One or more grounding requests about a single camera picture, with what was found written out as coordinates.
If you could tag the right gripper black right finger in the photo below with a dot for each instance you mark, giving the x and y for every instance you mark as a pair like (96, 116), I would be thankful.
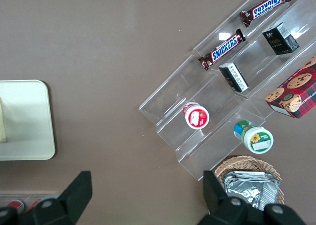
(222, 210)

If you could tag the clear acrylic stepped shelf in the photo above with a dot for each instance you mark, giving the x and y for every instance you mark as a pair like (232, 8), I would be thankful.
(172, 101)

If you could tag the red lidded snack cup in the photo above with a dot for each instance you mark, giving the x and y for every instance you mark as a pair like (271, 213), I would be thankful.
(196, 116)

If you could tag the cream plastic serving tray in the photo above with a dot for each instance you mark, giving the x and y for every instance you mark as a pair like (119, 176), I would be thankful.
(27, 121)

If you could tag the small black carton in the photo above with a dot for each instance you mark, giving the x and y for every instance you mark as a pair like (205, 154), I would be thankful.
(234, 76)
(281, 39)

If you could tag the Snickers chocolate bar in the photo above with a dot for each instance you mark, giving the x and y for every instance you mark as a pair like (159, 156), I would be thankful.
(222, 49)
(267, 6)

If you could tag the light tan wicker basket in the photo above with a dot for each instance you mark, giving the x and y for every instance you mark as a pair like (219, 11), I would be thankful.
(247, 160)

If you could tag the silver foil pouch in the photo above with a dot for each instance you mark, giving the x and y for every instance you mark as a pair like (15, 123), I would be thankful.
(251, 174)
(247, 193)

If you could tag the red plaid cookie box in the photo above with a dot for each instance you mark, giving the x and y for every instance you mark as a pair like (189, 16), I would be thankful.
(296, 91)

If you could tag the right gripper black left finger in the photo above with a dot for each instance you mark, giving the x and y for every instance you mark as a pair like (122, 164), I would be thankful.
(69, 205)

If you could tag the green lidded snack cup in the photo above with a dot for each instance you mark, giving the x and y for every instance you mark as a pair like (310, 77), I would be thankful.
(256, 138)

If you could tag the clear acrylic bottle rack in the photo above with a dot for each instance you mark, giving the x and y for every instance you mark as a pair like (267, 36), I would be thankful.
(49, 195)

